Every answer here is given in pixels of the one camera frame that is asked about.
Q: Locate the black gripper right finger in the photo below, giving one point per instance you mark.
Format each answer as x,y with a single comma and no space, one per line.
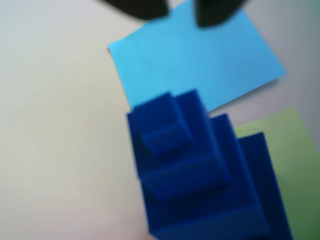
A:
215,11

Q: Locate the small blue cube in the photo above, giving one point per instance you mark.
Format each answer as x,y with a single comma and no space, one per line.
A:
187,175

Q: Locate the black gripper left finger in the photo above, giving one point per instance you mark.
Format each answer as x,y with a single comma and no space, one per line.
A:
142,8

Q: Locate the green paper square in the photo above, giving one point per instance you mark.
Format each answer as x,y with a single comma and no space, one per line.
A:
297,162

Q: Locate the tiny blue cube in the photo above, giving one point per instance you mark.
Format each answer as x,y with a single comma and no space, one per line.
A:
160,120

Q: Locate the light blue paper square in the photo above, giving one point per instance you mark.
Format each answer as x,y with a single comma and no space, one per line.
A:
200,67

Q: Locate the medium blue cube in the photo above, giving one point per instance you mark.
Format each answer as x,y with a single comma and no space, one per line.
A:
200,217

